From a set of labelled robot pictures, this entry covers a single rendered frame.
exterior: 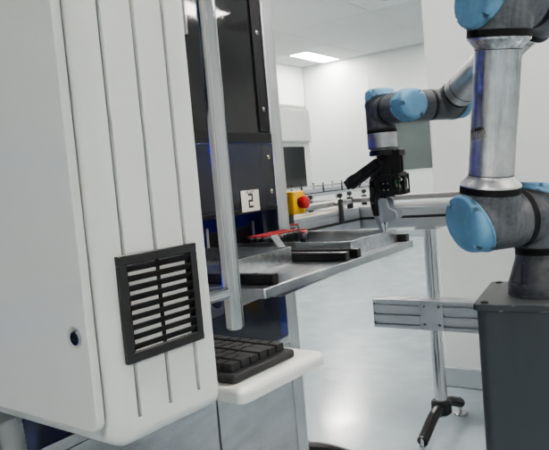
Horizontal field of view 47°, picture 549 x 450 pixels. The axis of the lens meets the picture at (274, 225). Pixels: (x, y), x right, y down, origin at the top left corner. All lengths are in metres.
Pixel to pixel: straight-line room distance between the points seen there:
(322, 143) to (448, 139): 7.88
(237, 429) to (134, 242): 1.15
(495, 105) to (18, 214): 0.86
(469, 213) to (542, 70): 1.81
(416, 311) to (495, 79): 1.50
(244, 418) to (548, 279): 0.89
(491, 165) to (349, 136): 9.42
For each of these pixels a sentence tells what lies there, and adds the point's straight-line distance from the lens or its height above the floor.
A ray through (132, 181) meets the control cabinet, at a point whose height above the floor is 1.08.
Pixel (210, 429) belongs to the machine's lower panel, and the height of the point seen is 0.46.
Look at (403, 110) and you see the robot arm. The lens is 1.51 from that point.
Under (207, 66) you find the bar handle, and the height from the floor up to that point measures 1.22.
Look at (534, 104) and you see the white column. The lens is 3.00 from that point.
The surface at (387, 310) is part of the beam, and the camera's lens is 2.65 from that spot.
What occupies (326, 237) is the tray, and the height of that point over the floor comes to 0.90.
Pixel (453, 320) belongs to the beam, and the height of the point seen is 0.48.
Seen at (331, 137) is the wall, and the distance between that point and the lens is 10.81.
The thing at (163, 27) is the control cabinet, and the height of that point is 1.26.
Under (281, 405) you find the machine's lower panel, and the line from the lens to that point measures 1.95.
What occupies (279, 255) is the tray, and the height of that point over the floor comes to 0.90.
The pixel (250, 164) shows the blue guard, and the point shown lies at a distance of 1.79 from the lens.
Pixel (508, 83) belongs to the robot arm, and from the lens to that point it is 1.26.
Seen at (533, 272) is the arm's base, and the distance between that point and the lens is 1.37.
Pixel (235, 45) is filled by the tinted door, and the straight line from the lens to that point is 1.83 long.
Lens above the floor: 1.07
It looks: 4 degrees down
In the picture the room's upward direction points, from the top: 5 degrees counter-clockwise
